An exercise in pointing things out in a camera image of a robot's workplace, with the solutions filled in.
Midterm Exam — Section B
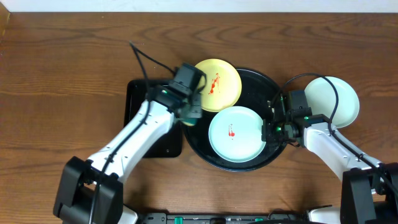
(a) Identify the black camera cable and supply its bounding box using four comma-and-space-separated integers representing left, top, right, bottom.
270, 72, 398, 200
88, 40, 177, 224

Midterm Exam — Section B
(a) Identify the black right camera cable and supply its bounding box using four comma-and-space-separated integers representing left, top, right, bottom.
270, 72, 398, 200

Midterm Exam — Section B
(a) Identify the green yellow sponge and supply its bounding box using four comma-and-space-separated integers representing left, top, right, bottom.
180, 118, 198, 126

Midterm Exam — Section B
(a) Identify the black left camera cable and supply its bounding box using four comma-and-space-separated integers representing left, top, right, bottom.
88, 40, 177, 224

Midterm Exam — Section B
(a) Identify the mint plate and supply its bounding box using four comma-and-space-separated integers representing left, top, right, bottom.
305, 77, 360, 128
208, 106, 266, 163

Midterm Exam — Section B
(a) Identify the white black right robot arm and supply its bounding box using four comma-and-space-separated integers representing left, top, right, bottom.
262, 91, 397, 223

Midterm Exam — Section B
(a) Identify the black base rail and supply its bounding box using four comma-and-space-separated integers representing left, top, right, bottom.
137, 212, 310, 224

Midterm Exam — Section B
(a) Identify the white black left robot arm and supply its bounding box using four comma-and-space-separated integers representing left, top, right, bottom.
53, 86, 201, 223

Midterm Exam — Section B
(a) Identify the black rectangular tray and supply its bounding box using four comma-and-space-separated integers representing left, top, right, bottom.
124, 80, 183, 158

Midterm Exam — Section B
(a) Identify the yellow plate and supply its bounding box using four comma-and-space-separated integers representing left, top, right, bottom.
195, 58, 242, 113

